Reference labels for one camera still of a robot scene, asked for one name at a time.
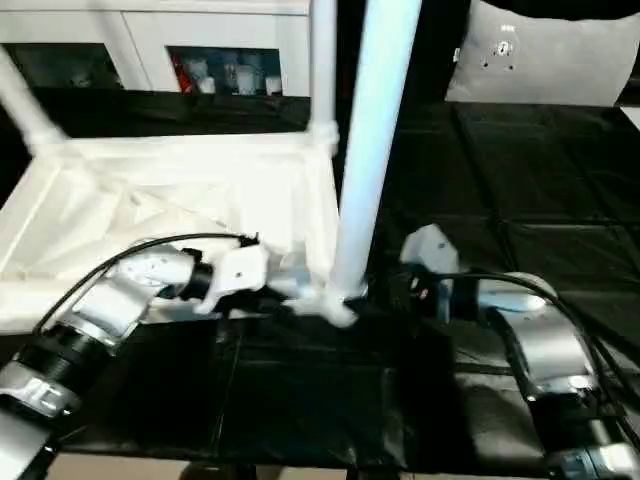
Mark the white plastic table leg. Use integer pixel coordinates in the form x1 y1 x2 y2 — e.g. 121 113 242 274
329 0 422 304
0 43 66 157
308 0 342 151

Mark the white glass-door cabinet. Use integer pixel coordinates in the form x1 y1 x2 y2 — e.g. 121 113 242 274
0 0 316 96

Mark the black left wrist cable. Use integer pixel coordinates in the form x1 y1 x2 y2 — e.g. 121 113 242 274
34 231 261 341

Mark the grey cushion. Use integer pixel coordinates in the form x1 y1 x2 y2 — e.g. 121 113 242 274
444 0 640 107

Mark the white plastic table top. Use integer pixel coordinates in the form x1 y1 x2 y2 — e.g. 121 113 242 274
0 128 372 341

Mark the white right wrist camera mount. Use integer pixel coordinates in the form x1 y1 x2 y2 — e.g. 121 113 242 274
401 223 460 321

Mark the black work mat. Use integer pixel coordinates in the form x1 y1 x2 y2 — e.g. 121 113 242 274
0 87 640 469

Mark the black box with gold label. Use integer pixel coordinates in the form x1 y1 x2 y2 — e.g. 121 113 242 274
334 0 474 104

